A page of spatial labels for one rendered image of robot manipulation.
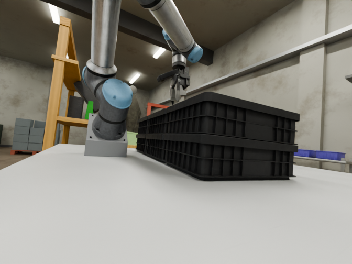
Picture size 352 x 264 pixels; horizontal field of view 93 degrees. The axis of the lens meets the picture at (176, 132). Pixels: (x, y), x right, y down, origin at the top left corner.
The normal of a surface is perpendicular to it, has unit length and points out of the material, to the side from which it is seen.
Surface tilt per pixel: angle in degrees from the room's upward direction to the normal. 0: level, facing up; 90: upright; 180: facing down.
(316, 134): 90
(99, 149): 90
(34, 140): 90
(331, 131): 90
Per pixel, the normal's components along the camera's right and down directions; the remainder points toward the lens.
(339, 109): -0.87, -0.11
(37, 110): 0.49, 0.00
